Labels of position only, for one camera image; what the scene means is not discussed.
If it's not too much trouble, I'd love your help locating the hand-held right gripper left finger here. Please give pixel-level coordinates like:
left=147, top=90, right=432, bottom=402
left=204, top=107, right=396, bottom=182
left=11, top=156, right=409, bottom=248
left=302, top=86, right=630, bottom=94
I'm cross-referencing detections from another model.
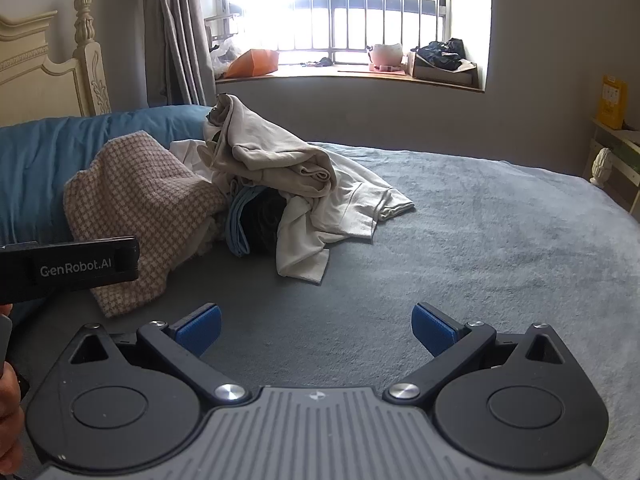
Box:
left=67, top=303, right=251, bottom=407

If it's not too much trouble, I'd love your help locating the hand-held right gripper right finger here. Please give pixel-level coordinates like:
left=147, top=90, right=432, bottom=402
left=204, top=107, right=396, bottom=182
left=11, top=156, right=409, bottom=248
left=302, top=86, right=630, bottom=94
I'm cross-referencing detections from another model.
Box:
left=384, top=302, right=574, bottom=407

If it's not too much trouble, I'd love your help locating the beige zip jacket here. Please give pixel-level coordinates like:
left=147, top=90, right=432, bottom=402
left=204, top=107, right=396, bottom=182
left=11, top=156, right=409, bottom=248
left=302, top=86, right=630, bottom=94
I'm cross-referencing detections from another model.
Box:
left=204, top=92, right=335, bottom=199

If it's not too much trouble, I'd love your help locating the dark clothes bundle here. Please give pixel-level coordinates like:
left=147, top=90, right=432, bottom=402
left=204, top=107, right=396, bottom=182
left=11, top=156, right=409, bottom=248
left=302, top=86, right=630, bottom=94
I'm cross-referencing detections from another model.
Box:
left=416, top=38, right=467, bottom=71

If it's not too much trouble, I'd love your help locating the person's left hand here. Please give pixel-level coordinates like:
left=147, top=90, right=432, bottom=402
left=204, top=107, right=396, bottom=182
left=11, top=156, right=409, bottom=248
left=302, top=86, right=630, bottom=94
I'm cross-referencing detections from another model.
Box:
left=0, top=367, right=25, bottom=468

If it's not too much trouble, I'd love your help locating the grey-blue bed blanket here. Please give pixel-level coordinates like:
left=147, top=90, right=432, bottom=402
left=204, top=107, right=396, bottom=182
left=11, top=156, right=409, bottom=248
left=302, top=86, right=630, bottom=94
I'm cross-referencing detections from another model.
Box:
left=10, top=141, right=640, bottom=480

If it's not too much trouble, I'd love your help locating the pink houndstooth garment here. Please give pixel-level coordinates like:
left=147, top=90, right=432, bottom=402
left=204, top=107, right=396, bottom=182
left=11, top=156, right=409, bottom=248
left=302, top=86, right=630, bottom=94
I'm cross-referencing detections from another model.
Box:
left=64, top=131, right=232, bottom=319

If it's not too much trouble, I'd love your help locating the blue folded sweater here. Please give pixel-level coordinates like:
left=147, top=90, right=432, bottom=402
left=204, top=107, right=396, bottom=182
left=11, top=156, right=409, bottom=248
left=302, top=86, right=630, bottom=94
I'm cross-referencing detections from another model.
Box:
left=226, top=186, right=271, bottom=257

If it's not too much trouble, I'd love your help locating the teal pillow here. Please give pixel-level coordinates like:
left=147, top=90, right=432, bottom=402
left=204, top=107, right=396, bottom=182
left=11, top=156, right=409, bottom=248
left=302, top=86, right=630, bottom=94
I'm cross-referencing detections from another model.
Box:
left=0, top=105, right=214, bottom=257

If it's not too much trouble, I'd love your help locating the white sweatshirt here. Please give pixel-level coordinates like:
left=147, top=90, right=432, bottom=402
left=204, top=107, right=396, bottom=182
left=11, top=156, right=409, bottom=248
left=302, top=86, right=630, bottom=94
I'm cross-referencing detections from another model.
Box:
left=170, top=139, right=416, bottom=286

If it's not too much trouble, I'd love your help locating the cream carved headboard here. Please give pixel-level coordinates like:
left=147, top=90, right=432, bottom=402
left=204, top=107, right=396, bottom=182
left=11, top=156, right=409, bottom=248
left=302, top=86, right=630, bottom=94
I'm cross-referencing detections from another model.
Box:
left=0, top=0, right=112, bottom=128

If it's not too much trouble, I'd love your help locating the grey curtain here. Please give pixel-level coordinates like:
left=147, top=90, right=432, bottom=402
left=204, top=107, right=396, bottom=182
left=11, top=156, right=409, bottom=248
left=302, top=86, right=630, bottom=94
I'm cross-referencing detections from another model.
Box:
left=139, top=0, right=217, bottom=108

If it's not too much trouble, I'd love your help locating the cardboard box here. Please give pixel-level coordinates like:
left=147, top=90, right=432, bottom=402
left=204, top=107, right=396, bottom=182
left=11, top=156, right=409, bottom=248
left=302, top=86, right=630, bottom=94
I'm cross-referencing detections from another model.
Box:
left=406, top=50, right=478, bottom=87

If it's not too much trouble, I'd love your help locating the white plastic bag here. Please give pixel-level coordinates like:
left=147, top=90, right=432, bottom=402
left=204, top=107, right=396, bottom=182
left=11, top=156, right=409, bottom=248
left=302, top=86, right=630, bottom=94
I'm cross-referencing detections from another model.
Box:
left=209, top=40, right=244, bottom=79

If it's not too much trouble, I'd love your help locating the wooden window sill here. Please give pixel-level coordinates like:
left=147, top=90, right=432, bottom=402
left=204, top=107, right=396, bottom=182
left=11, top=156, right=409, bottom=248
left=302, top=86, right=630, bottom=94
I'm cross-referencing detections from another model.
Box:
left=215, top=62, right=486, bottom=93

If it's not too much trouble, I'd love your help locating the orange bag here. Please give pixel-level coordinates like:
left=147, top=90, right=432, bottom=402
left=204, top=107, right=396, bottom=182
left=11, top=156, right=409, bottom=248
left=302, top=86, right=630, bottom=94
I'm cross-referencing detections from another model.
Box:
left=223, top=49, right=281, bottom=79

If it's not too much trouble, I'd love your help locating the pink and white pot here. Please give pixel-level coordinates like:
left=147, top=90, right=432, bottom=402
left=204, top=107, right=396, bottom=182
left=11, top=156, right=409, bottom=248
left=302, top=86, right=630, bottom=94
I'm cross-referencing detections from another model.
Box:
left=366, top=42, right=405, bottom=73

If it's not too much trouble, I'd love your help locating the yellow box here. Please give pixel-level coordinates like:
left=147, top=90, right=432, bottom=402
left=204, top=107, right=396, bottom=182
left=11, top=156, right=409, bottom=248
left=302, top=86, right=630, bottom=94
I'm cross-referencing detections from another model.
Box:
left=598, top=74, right=629, bottom=130

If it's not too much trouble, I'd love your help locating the window security grille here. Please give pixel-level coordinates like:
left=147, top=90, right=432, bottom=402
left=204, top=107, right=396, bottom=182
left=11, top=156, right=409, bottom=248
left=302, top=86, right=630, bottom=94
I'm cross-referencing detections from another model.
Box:
left=220, top=0, right=453, bottom=66

